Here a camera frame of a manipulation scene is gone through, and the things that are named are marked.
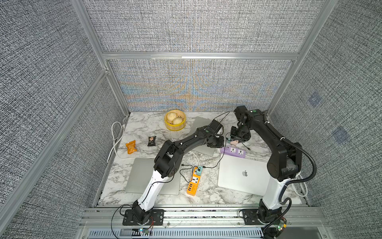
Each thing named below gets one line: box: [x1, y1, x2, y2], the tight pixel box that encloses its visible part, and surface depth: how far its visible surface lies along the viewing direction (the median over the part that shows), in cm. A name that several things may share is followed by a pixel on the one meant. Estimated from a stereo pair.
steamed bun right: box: [172, 117, 183, 125], surface depth 109 cm
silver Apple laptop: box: [217, 154, 271, 196], surface depth 89 cm
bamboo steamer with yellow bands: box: [164, 109, 187, 131], surface depth 112 cm
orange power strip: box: [186, 166, 201, 197], surface depth 83 cm
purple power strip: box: [220, 145, 247, 159], surface depth 97 cm
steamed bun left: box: [166, 112, 178, 121], surface depth 112 cm
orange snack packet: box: [125, 139, 138, 155], surface depth 101 cm
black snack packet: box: [147, 135, 157, 147], surface depth 105 cm
